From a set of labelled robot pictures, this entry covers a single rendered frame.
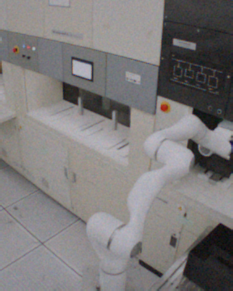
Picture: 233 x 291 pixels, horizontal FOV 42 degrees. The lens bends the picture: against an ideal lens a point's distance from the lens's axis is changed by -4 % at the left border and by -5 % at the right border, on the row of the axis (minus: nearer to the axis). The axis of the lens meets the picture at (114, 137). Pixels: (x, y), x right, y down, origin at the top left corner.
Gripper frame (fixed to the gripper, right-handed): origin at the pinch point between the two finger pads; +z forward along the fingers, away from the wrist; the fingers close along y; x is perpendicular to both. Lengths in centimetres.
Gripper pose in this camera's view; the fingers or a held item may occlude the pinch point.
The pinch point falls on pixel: (229, 128)
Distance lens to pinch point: 189.4
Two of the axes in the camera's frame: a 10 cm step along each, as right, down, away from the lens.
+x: 0.3, -8.7, -4.9
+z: 6.7, -3.5, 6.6
